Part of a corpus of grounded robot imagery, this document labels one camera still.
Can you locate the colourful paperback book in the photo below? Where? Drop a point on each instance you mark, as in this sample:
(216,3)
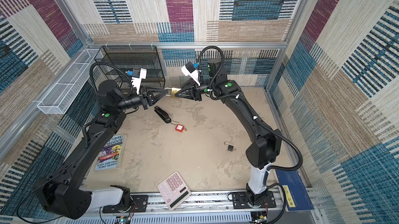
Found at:
(110,155)

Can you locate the pink calculator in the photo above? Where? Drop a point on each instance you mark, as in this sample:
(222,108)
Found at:
(174,190)

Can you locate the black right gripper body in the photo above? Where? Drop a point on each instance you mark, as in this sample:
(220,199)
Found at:
(196,88)

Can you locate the red padlock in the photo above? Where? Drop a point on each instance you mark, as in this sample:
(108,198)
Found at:
(179,127)

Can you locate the aluminium mounting rail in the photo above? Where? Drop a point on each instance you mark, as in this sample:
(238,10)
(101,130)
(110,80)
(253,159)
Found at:
(213,201)

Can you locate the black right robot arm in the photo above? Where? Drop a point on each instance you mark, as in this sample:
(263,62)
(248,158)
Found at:
(208,77)

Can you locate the blue book with yellow label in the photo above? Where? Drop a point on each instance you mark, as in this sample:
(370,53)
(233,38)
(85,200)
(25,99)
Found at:
(296,194)

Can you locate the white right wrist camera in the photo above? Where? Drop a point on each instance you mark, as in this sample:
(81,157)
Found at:
(189,69)

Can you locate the brass padlock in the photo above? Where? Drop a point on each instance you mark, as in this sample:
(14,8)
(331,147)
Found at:
(172,91)

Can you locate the black wire shelf rack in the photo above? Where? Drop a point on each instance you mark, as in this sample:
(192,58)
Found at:
(131,57)

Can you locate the small black padlock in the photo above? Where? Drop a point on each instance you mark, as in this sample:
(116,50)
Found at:
(229,147)

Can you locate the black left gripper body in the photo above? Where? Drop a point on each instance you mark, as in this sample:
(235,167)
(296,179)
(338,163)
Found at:
(143,96)

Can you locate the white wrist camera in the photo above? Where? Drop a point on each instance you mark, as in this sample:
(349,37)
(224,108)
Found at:
(189,69)
(136,76)

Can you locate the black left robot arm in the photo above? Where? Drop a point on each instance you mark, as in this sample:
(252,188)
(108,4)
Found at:
(60,192)

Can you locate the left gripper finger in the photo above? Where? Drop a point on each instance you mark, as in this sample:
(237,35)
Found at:
(156,91)
(155,97)

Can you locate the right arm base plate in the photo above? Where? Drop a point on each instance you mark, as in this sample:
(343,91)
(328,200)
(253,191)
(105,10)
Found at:
(240,200)

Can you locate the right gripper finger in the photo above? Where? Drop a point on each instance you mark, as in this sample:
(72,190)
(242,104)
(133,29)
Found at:
(186,94)
(188,86)

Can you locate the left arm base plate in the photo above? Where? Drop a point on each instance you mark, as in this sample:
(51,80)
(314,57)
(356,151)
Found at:
(138,205)

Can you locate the white wire mesh basket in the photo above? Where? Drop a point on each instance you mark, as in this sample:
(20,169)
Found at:
(63,93)

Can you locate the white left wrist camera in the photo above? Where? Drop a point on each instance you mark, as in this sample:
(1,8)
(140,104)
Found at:
(136,76)

